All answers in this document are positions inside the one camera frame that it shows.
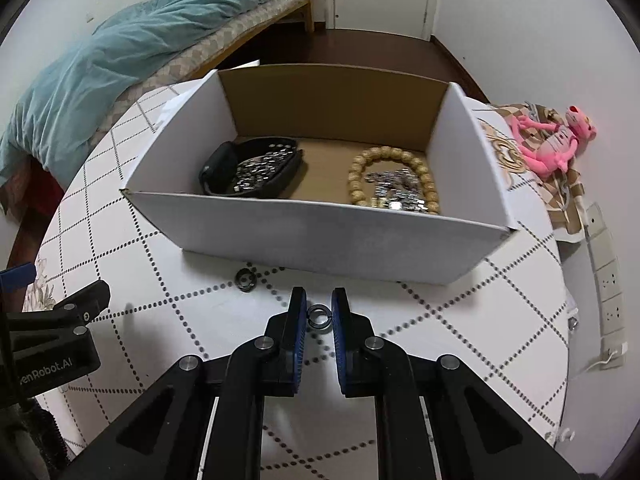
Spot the black bangle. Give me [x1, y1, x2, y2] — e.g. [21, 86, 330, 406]
[198, 136, 304, 198]

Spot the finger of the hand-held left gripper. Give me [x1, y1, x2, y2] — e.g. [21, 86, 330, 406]
[7, 280, 112, 332]
[0, 265, 37, 295]

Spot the silver chain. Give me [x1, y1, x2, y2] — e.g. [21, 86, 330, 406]
[365, 170, 421, 196]

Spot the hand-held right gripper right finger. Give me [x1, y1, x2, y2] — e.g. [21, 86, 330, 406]
[331, 287, 598, 480]

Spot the folded checkered blanket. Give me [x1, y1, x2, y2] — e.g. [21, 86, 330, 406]
[480, 101, 588, 236]

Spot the patterned white tablecloth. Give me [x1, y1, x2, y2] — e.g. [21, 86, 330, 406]
[22, 62, 576, 480]

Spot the white cardboard box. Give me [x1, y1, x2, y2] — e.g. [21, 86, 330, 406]
[119, 63, 518, 286]

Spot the wooden bead bracelet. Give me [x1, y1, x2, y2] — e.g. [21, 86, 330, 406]
[347, 146, 442, 216]

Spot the teal duvet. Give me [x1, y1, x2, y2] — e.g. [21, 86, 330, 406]
[0, 0, 281, 188]

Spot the white cable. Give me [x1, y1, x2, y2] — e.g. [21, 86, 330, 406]
[587, 342, 630, 367]

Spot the white power strip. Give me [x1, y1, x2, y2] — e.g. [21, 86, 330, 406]
[582, 201, 630, 371]

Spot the silver bracelet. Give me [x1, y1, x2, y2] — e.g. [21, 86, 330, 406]
[231, 144, 293, 193]

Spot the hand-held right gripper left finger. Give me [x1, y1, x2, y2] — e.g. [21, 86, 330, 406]
[55, 286, 307, 480]

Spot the wooden bed frame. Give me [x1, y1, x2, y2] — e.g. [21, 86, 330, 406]
[260, 0, 316, 33]

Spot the pink plush toy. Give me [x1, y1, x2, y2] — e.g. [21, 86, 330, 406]
[509, 105, 598, 177]

